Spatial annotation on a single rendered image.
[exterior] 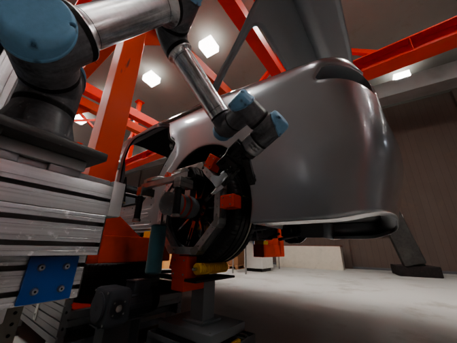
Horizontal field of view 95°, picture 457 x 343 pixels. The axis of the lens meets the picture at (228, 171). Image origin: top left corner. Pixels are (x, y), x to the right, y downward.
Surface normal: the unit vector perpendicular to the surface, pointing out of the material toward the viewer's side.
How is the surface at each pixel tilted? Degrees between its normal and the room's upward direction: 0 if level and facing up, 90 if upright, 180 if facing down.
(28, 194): 90
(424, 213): 90
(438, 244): 90
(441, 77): 90
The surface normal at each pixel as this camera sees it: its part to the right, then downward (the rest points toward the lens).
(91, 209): 0.86, -0.17
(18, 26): 0.45, -0.21
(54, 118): 0.88, -0.40
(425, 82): -0.52, -0.31
